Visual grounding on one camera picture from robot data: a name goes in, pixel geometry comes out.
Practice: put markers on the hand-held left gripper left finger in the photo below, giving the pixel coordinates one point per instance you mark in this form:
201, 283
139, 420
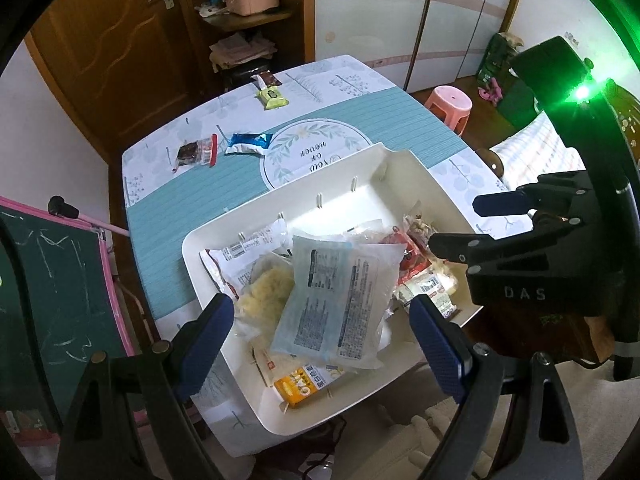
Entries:
210, 340

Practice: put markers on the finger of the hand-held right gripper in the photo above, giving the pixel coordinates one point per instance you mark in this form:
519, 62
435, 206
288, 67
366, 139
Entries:
460, 249
502, 203

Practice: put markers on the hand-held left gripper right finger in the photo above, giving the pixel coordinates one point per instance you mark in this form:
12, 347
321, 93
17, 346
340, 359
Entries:
435, 340

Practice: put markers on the clear packet of nuts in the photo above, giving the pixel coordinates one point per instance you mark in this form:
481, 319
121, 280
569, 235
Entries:
417, 225

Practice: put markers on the green and white barcode packet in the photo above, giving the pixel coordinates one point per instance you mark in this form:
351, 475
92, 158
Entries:
430, 287

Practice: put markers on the red snack packet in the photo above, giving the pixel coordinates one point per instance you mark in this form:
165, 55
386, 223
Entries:
407, 257

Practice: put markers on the yellow noodle packet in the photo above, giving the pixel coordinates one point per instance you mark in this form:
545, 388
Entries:
267, 290

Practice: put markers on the white packet with red border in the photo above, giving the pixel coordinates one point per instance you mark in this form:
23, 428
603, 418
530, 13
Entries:
240, 252

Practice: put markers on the orange and white snack packet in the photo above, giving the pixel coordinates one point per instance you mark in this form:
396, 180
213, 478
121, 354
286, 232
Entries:
300, 385

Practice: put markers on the large pale blue snack packet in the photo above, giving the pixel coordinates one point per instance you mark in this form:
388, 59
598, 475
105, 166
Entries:
335, 300

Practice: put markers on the white plastic tray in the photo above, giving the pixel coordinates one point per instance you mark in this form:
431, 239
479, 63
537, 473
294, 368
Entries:
360, 205

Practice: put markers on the beige cushion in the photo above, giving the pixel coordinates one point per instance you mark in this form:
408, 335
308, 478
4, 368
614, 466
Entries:
400, 445

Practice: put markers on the pink toy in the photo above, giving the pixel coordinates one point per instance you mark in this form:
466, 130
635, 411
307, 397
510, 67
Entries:
490, 92

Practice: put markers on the pink plastic stool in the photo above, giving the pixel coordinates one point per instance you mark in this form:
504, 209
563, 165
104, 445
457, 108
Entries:
447, 102

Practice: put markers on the leaf print tablecloth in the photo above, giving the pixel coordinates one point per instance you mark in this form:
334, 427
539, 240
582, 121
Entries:
200, 200

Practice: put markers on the green box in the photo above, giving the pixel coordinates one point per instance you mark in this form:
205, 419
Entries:
495, 60

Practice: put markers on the clear brownie packet red edge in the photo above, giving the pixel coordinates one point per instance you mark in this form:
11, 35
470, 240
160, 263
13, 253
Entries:
192, 152

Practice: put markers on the black chalkboard clamp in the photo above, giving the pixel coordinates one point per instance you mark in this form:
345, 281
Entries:
62, 206

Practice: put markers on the blue and white snack packet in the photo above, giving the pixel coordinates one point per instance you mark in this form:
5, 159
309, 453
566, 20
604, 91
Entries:
247, 142

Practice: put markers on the yellow-green snack packet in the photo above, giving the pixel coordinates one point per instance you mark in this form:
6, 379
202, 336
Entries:
274, 99

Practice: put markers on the dark brown snack packet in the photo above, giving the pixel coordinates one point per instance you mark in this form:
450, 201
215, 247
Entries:
267, 80

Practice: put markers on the wooden shelf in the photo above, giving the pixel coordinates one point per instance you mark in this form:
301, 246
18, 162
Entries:
295, 35

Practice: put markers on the wooden door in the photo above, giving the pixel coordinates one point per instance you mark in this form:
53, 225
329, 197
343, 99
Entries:
110, 50

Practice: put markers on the green chalkboard with pink frame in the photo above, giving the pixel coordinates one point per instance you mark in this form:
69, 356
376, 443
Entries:
55, 285

